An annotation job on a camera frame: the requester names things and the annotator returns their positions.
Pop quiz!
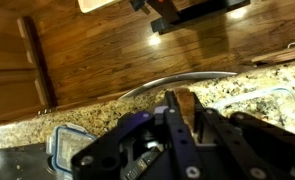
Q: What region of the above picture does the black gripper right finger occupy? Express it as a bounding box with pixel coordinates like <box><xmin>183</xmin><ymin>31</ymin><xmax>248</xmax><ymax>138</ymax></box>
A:
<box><xmin>191</xmin><ymin>92</ymin><xmax>295</xmax><ymax>180</ymax></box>

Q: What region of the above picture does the wooden cabinet door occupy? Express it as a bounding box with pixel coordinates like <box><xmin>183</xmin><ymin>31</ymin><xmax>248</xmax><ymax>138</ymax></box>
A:
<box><xmin>0</xmin><ymin>3</ymin><xmax>59</xmax><ymax>128</ymax></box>

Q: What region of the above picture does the clear lid with blue seal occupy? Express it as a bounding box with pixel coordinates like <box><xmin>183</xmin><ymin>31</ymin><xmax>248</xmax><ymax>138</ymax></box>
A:
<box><xmin>46</xmin><ymin>123</ymin><xmax>98</xmax><ymax>175</ymax></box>

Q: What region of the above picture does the stainless steel sink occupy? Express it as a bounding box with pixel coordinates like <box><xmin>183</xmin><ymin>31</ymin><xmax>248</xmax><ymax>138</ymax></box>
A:
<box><xmin>0</xmin><ymin>143</ymin><xmax>60</xmax><ymax>180</ymax></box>

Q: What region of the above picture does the brown toasted bread slice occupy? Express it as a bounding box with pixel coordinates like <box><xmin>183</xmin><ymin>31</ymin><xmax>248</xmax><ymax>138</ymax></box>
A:
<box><xmin>174</xmin><ymin>87</ymin><xmax>197</xmax><ymax>134</ymax></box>

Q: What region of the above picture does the wooden drawer base cabinet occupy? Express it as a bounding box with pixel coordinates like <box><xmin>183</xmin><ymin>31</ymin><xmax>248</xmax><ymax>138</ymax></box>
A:
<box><xmin>251</xmin><ymin>39</ymin><xmax>295</xmax><ymax>66</ymax></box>

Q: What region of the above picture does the clear glass baking dish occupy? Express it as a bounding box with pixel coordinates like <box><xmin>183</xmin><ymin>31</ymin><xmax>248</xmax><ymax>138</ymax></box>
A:
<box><xmin>213</xmin><ymin>87</ymin><xmax>295</xmax><ymax>138</ymax></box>

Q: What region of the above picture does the black floor stand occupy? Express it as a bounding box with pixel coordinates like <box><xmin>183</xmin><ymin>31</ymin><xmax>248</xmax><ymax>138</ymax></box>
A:
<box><xmin>150</xmin><ymin>0</ymin><xmax>251</xmax><ymax>36</ymax></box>

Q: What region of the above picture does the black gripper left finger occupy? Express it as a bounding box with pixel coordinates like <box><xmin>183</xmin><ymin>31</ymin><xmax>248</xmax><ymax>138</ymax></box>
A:
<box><xmin>70</xmin><ymin>90</ymin><xmax>206</xmax><ymax>180</ymax></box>

